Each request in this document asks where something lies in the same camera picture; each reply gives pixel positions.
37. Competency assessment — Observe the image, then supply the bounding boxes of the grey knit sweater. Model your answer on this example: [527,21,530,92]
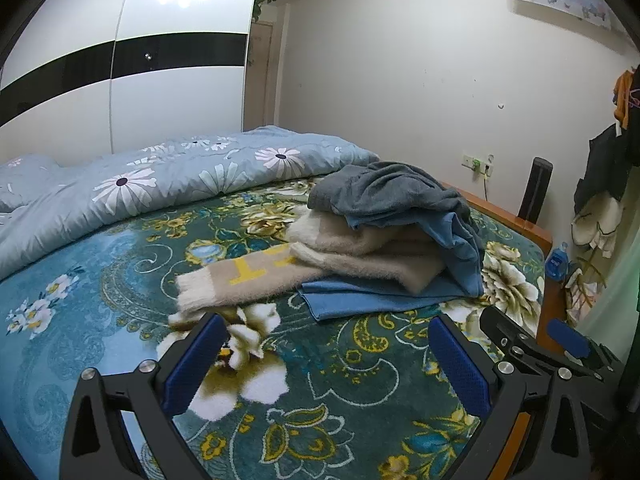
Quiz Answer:
[307,162,476,230]

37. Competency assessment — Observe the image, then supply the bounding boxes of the hanging clothes rack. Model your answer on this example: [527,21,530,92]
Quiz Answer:
[565,68,639,325]

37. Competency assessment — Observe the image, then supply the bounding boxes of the wooden bed footboard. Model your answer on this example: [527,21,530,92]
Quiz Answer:
[421,194,564,479]

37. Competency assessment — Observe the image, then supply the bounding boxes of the blue folded garment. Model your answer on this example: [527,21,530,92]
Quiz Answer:
[286,208,484,321]

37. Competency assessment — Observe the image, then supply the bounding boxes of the blue bottle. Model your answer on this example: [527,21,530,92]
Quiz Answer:
[544,242,570,282]

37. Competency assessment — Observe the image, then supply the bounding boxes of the black chair back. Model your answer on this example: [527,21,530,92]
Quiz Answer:
[518,157,553,224]

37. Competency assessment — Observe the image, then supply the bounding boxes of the teal floral bed blanket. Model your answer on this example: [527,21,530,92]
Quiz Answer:
[0,174,548,480]

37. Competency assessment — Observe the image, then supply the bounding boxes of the beige fluffy sweater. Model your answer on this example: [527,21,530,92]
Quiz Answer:
[177,206,445,318]

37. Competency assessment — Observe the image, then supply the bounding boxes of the light blue floral duvet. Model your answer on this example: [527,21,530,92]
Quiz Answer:
[1,126,377,278]

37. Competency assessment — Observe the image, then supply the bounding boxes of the white black sliding wardrobe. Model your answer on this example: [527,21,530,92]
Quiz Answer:
[1,0,254,165]

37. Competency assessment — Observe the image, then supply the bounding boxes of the wooden door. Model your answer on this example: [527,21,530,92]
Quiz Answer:
[243,22,273,131]

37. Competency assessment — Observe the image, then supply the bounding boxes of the wall power outlet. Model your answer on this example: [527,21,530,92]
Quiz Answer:
[461,154,494,178]

